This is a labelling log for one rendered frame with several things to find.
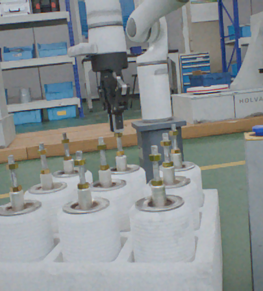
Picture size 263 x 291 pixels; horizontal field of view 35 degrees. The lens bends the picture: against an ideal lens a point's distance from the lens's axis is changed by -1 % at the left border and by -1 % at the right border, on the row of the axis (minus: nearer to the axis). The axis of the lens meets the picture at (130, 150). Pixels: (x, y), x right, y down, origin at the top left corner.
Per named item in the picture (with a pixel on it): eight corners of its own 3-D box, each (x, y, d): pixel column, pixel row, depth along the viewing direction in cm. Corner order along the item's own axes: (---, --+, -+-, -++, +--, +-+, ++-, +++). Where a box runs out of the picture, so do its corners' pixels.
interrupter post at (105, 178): (111, 189, 75) (108, 171, 75) (98, 189, 76) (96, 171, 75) (114, 185, 78) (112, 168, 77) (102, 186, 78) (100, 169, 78)
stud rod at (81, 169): (82, 197, 66) (76, 151, 65) (88, 197, 66) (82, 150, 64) (81, 199, 65) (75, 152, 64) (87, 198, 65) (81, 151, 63)
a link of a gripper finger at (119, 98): (116, 83, 79) (112, 106, 84) (119, 89, 78) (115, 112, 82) (128, 82, 80) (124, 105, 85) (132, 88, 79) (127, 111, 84)
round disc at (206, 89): (182, 94, 317) (181, 87, 316) (219, 90, 321) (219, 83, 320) (193, 95, 287) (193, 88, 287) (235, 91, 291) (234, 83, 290)
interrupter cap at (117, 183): (121, 192, 72) (120, 188, 72) (80, 193, 74) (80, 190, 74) (130, 180, 80) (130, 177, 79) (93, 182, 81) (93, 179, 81)
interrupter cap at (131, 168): (110, 168, 93) (110, 165, 93) (143, 166, 91) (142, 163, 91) (100, 177, 86) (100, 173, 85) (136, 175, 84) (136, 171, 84)
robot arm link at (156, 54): (151, 13, 129) (156, 69, 132) (125, 13, 124) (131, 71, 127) (169, 7, 121) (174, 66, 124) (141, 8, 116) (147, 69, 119)
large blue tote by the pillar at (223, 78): (189, 102, 563) (187, 75, 557) (217, 99, 572) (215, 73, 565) (204, 104, 515) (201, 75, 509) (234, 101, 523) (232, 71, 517)
